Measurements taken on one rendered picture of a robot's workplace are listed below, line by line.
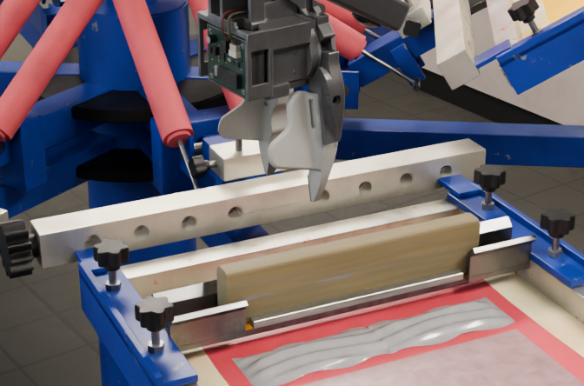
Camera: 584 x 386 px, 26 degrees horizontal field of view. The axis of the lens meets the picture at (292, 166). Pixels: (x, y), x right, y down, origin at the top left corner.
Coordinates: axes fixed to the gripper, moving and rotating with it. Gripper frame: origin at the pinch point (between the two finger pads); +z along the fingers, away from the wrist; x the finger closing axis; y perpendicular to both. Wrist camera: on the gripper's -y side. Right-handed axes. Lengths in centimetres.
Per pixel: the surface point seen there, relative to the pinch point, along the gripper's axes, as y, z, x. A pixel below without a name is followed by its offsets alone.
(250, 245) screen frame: -29, 37, -52
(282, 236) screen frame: -34, 37, -52
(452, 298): -46, 40, -30
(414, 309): -40, 40, -30
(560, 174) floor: -253, 136, -199
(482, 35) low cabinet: -268, 103, -257
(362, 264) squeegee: -33, 33, -33
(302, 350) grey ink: -22, 40, -30
